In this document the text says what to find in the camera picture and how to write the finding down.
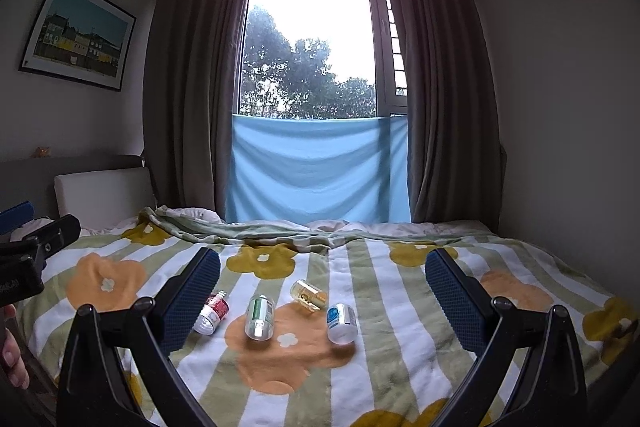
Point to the green blanket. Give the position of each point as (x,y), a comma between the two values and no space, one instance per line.
(260,234)

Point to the framed town picture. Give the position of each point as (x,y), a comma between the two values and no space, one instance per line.
(77,34)

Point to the blue label clear cup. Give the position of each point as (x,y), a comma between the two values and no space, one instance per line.
(341,324)

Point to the grey curtain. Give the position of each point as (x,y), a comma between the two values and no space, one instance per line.
(192,97)
(445,97)

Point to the white bed sheet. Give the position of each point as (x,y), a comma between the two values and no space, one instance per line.
(350,225)

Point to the white cushion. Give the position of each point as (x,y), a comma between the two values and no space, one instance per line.
(102,194)

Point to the red label clear cup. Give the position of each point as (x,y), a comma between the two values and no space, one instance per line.
(212,313)

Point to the window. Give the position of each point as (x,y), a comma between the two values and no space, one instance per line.
(310,17)

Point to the floral striped blanket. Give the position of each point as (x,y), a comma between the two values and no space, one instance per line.
(350,387)

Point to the light blue cloth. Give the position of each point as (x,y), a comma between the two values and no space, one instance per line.
(315,169)

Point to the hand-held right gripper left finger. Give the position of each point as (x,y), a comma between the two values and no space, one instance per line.
(192,302)

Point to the person's left hand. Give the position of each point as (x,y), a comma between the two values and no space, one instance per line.
(12,354)

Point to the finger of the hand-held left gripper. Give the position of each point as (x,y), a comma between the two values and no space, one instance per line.
(55,234)
(17,214)

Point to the grey headboard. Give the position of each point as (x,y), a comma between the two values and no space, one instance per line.
(30,177)

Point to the green label clear cup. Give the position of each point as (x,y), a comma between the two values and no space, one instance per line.
(260,318)

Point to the yellow clear cup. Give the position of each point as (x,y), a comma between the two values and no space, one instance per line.
(307,294)

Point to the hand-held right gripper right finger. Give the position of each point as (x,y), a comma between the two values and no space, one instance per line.
(456,304)

